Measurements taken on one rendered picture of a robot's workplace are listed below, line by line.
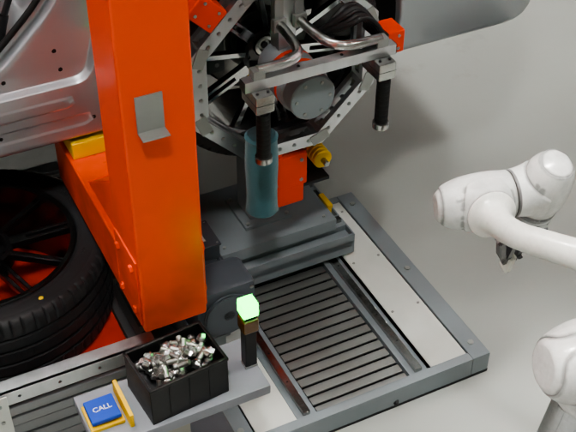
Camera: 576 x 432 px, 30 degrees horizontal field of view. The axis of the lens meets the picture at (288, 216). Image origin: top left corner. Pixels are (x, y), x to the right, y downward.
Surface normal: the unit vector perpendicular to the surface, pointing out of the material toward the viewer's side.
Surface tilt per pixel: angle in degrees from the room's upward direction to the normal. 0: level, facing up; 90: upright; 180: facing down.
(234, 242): 0
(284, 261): 90
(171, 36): 90
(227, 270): 0
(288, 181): 90
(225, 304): 90
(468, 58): 0
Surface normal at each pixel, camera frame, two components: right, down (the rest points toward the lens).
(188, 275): 0.44, 0.58
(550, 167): 0.01, -0.41
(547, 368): -0.96, 0.06
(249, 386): 0.00, -0.76
